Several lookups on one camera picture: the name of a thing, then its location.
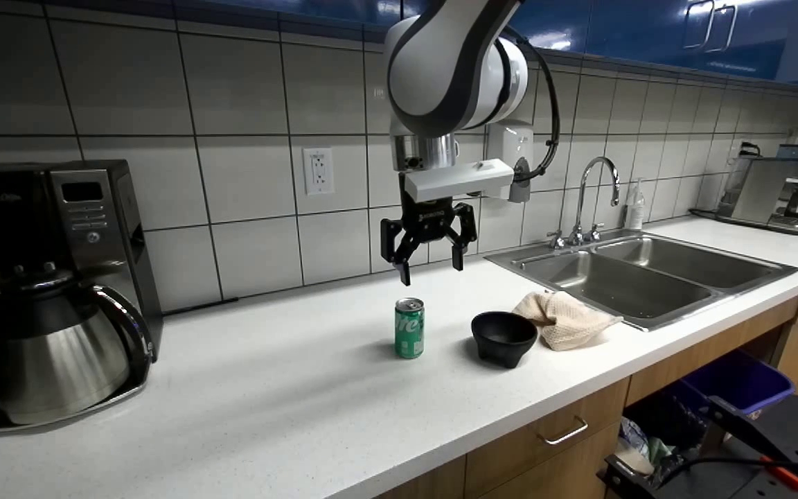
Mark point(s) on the beige crumpled cloth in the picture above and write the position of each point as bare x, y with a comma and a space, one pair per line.
569, 322

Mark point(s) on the chrome faucet spout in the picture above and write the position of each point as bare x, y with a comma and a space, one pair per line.
586, 189

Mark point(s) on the black bowl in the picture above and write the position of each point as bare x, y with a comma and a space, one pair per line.
502, 335

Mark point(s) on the white wall power outlet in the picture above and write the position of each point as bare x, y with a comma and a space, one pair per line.
319, 172

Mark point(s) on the stainless steel double sink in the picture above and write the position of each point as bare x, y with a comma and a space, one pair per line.
658, 273

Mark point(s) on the green soda can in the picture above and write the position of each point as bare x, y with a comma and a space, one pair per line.
409, 330

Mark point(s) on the blue upper cabinets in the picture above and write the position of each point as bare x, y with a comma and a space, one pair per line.
637, 28

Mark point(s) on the steel coffee carafe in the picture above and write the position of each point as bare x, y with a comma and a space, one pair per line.
57, 356

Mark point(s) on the silver espresso machine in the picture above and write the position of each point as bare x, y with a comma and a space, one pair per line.
768, 194

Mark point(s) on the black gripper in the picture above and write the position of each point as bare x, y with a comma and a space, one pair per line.
427, 220

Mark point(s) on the wooden lower cabinets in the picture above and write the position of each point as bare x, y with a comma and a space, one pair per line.
528, 462

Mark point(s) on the blue plastic bin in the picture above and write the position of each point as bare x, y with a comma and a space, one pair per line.
740, 381

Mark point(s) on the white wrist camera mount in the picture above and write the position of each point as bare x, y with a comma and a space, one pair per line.
457, 182

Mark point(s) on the black robot platform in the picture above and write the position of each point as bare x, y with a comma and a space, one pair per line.
787, 424

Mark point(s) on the clear soap bottle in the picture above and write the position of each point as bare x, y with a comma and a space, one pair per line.
635, 212

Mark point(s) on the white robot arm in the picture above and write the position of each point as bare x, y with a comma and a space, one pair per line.
445, 64

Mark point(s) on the white wall soap dispenser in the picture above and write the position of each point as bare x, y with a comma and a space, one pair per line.
502, 143

